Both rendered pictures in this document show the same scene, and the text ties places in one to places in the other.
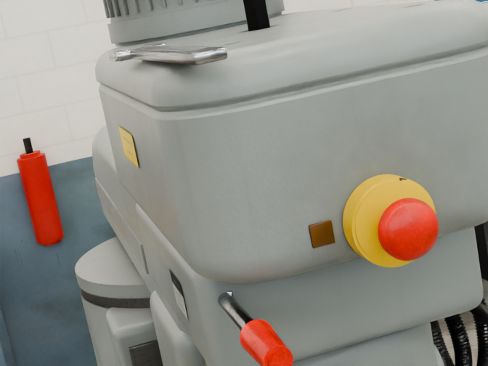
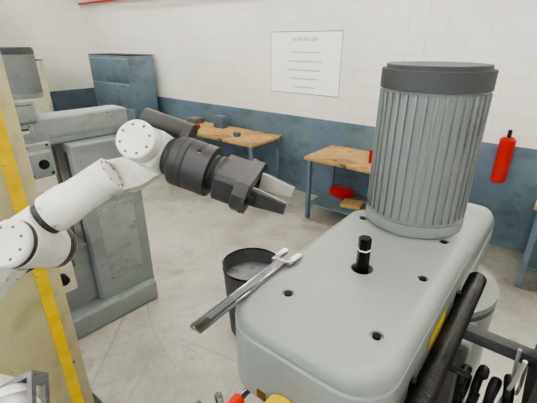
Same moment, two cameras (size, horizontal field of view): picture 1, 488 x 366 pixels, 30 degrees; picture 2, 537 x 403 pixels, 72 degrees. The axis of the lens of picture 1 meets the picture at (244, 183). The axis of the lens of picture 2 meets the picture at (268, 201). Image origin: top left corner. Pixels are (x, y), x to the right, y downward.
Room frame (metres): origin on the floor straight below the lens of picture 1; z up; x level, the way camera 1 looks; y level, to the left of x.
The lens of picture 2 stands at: (0.35, -0.36, 2.25)
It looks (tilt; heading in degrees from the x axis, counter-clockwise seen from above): 24 degrees down; 51
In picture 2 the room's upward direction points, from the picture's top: straight up
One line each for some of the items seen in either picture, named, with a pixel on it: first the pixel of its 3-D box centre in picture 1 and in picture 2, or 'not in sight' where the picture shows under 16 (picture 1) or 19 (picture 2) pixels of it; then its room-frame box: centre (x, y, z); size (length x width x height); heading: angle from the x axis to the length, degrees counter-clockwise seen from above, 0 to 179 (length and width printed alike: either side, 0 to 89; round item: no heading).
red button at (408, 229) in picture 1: (404, 227); not in sight; (0.56, -0.10, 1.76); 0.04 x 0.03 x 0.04; 103
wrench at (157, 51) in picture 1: (164, 53); (251, 285); (0.63, 0.04, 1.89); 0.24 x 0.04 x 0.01; 15
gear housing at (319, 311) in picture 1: (287, 244); not in sight; (0.85, -0.03, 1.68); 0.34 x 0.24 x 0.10; 13
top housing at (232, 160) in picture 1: (270, 115); (361, 301); (0.82, -0.04, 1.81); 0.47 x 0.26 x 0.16; 13
